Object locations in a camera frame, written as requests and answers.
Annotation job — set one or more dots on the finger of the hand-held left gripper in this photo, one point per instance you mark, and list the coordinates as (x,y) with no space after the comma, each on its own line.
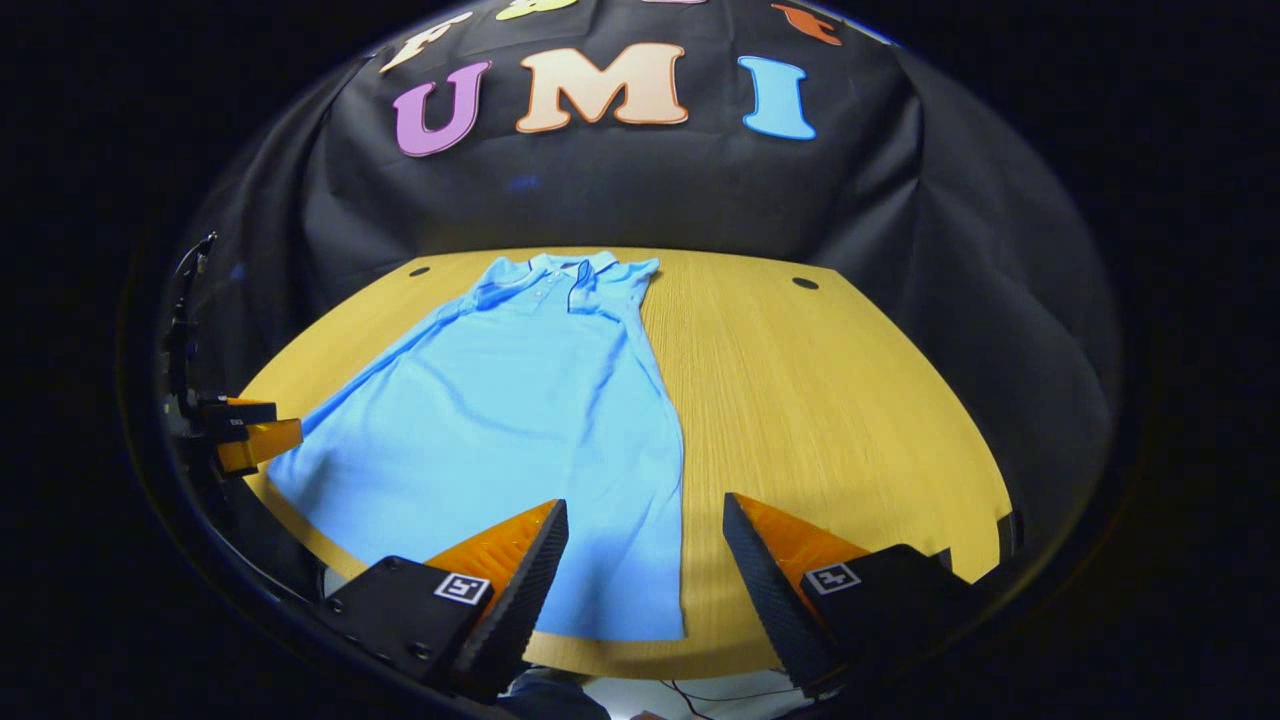
(240,412)
(260,445)

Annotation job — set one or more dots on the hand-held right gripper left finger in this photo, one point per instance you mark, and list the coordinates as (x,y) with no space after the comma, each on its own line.
(520,605)

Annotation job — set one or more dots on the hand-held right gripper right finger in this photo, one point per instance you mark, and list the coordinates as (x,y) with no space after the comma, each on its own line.
(775,600)

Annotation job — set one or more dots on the light blue T-shirt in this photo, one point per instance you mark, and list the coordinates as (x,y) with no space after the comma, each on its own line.
(500,420)

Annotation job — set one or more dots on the person's dark trousers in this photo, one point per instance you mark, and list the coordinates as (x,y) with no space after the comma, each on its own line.
(550,700)

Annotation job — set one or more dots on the black backdrop cloth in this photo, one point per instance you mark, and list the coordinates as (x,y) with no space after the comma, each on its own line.
(650,190)

